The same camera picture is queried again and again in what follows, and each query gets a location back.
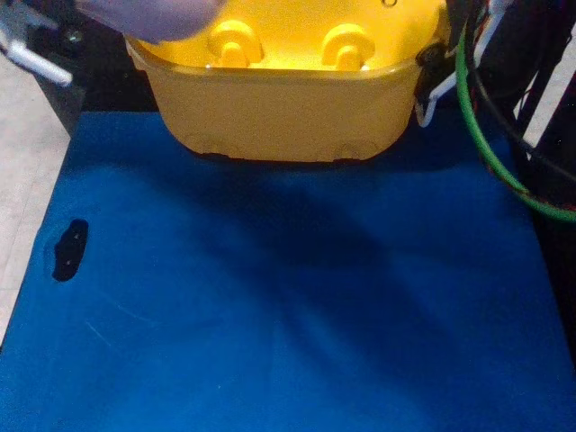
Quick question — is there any large pink bowl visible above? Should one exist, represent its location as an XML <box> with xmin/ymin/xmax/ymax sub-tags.
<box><xmin>78</xmin><ymin>0</ymin><xmax>227</xmax><ymax>45</ymax></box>

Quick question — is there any yellow plastic bucket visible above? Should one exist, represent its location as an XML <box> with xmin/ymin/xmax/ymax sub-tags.
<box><xmin>123</xmin><ymin>0</ymin><xmax>452</xmax><ymax>164</ymax></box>

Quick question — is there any blue table mat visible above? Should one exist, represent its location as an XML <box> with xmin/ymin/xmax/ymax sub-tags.
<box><xmin>0</xmin><ymin>110</ymin><xmax>576</xmax><ymax>432</ymax></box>

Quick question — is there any grey metal bar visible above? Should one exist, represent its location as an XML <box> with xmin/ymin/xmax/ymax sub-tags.
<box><xmin>0</xmin><ymin>0</ymin><xmax>75</xmax><ymax>87</ymax></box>

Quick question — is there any green cable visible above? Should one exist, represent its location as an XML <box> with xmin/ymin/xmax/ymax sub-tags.
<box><xmin>454</xmin><ymin>21</ymin><xmax>576</xmax><ymax>225</ymax></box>

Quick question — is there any black cable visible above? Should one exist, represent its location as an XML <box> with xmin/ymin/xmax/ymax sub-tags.
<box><xmin>463</xmin><ymin>0</ymin><xmax>576</xmax><ymax>184</ymax></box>

